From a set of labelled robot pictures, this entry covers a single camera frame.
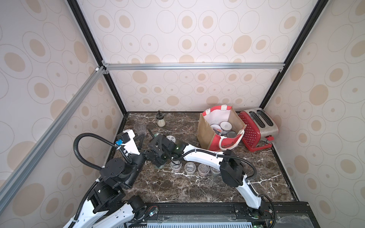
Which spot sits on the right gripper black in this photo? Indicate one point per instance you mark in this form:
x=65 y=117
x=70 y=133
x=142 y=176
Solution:
x=155 y=147

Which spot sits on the small jar red label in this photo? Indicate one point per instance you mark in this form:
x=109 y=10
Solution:
x=176 y=166

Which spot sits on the seed jar orange label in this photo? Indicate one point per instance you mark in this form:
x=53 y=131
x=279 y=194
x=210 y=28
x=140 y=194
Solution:
x=190 y=168

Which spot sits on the seed jar red label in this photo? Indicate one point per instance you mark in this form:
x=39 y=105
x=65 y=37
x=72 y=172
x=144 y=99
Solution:
x=214 y=171

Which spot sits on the red burlap canvas bag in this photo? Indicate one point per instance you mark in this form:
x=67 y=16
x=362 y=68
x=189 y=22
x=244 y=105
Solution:
x=206 y=136

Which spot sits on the wide jar pineapple lid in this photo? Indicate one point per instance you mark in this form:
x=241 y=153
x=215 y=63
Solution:
x=171 y=138

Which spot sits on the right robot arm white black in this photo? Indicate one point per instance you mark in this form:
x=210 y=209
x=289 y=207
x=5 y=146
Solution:
x=235 y=171

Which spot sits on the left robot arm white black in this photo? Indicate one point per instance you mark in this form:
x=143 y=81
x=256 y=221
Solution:
x=102 y=206

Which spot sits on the glass sugar jar black lid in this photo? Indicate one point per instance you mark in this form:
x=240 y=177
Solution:
x=160 y=119

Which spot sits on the clear plastic cup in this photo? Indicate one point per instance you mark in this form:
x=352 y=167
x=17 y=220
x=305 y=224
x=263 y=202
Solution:
x=140 y=128

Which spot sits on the wide jar white bottom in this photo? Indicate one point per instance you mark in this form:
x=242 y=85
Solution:
x=217 y=129

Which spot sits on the wide jar dark lid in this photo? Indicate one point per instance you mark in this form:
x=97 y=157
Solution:
x=225 y=127

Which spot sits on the red silver toaster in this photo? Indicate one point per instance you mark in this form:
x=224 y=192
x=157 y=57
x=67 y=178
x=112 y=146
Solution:
x=260 y=131

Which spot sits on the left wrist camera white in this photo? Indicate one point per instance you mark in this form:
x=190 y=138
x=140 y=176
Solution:
x=125 y=142

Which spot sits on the horizontal aluminium rail back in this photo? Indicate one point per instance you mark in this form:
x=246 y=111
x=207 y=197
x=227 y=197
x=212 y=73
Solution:
x=192 y=66

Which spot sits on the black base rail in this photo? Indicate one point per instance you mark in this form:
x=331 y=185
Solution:
x=198 y=215

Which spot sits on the aluminium rail left wall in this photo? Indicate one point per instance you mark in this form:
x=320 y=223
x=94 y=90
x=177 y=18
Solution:
x=20 y=175

